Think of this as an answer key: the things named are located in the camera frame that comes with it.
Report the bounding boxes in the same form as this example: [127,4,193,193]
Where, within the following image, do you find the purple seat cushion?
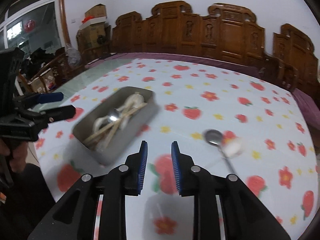
[292,88,320,130]

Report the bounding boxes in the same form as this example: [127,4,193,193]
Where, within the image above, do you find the stainless steel spoon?
[107,108,121,124]
[204,129,236,174]

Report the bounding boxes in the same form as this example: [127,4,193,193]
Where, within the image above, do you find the strawberry flower print tablecloth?
[35,59,318,239]

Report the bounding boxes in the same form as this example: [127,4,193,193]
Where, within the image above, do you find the wooden side chair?
[17,53,85,93]

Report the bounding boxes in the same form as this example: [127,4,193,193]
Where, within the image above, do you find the carved wooden bench right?
[272,23,319,100]

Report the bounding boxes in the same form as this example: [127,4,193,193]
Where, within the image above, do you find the light bamboo chopstick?
[97,124,120,151]
[83,102,147,144]

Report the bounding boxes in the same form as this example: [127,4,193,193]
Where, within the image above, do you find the left hand holding gripper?
[0,140,28,173]

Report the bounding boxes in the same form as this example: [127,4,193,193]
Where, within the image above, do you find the white plastic soup spoon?
[119,92,145,130]

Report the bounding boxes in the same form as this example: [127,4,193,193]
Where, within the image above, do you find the carved wooden bench left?
[112,1,265,66]

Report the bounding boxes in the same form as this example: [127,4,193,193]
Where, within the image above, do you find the stacked cardboard boxes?
[76,4,111,52]

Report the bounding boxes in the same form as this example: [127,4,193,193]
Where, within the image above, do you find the carved wooden bench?
[272,23,319,100]
[112,1,265,66]

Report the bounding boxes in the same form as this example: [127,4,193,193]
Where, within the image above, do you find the white plastic fork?
[92,116,109,134]

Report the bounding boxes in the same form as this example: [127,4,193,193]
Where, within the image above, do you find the small white plastic spoon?
[222,138,245,158]

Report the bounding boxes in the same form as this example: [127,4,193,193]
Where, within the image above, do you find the grey metal rectangular tray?
[73,86,159,165]

